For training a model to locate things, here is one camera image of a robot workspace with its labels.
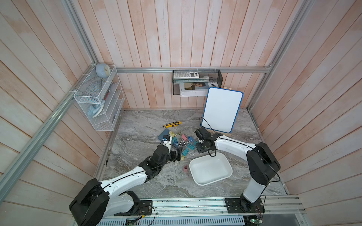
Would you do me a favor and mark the teal binder clip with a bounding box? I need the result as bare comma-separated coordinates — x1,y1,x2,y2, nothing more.
182,148,189,156
187,143,196,150

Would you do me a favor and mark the white plastic storage box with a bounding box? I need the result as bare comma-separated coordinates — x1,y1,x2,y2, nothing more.
189,153,233,186

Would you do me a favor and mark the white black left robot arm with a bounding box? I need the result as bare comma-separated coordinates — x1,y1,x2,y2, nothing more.
69,144,182,226

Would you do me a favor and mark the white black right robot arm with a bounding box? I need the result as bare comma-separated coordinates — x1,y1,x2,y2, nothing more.
195,127,281,208

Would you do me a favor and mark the pink binder clip in pile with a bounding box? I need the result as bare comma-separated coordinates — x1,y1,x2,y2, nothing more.
181,134,188,141

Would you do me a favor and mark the yellow binder clip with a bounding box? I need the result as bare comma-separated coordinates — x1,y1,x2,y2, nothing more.
169,131,176,137

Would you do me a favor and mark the yellow black utility knife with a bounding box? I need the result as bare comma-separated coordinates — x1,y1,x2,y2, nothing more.
162,121,182,128

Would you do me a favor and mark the magazine with photo cover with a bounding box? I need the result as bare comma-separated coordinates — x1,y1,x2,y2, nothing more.
180,82,219,97

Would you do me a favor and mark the white calculator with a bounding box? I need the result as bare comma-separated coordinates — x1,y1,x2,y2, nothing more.
173,71,199,80

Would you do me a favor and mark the white blue item in rack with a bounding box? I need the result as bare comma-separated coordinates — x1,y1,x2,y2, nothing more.
87,101,105,119

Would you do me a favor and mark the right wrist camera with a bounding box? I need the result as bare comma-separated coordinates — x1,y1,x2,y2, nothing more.
195,126,210,142

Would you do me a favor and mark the white board blue frame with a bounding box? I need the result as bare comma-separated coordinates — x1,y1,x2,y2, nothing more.
201,87,243,133

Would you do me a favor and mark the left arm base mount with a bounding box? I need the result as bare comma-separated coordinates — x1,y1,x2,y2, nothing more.
114,191,153,217

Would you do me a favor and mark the black mesh wall tray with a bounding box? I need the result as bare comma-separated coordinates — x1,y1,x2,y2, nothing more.
172,70,223,97

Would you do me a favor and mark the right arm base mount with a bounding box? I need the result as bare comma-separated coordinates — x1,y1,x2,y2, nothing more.
224,194,265,213

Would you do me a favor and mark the aluminium frame rail back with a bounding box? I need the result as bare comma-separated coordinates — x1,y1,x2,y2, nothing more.
117,66,271,73

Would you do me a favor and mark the aluminium frame rail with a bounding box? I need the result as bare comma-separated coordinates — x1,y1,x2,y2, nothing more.
1,74,86,202
117,66,271,73
246,1,315,113

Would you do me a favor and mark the white wire mesh shelf rack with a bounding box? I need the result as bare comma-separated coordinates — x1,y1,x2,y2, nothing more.
74,65,125,131

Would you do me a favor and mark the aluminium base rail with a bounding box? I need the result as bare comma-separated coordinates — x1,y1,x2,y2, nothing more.
96,195,311,226

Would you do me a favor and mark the aluminium frame rail left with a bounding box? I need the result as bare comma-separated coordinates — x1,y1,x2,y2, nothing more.
1,74,86,202

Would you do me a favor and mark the aluminium frame rail right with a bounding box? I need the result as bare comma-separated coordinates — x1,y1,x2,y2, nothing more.
246,1,315,113

